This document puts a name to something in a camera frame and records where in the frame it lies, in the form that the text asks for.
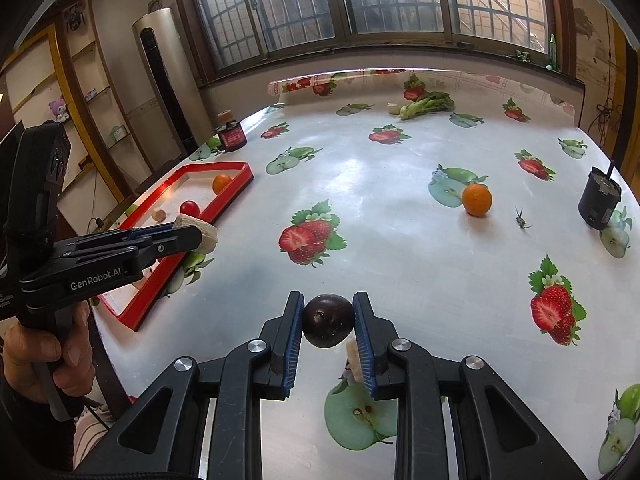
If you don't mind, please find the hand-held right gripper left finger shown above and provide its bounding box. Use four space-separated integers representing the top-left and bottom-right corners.
75 290 306 480

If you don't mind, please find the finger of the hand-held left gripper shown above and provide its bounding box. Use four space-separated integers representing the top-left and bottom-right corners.
132 224 202 274
107 225 176 244

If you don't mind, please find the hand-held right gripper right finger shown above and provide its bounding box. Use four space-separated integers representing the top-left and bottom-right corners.
351 290 588 480

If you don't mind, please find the bread roll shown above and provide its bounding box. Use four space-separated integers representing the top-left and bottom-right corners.
172 214 219 255

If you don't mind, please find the dark purple plum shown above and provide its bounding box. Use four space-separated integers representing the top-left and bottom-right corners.
301 293 356 349

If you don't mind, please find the red tray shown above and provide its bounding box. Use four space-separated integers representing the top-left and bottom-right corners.
92 161 254 332

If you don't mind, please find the person's left hand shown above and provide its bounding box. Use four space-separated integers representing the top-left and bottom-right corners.
0 302 93 406

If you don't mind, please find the dark jar with cork lid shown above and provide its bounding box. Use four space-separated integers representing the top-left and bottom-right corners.
216 110 248 153

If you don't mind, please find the standing air conditioner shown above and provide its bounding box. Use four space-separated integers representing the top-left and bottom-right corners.
131 7 201 156

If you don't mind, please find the fruit printed tablecloth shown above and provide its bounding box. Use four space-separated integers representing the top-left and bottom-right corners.
92 67 640 480

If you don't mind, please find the small orange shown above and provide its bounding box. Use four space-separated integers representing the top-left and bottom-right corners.
461 183 493 218

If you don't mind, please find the striped cloth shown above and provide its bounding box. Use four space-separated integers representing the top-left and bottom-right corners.
74 407 118 463

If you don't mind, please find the green leafy vegetable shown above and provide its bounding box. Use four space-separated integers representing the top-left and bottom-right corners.
398 91 456 120

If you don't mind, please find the black cylindrical container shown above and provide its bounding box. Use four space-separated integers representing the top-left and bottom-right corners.
577 159 623 231

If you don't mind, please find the barred window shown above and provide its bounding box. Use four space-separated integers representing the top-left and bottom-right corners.
170 0 566 83

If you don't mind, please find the wooden wall shelf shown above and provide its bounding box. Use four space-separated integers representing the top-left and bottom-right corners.
0 0 156 221

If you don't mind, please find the black wall cable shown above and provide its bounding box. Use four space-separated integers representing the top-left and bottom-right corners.
590 10 626 161

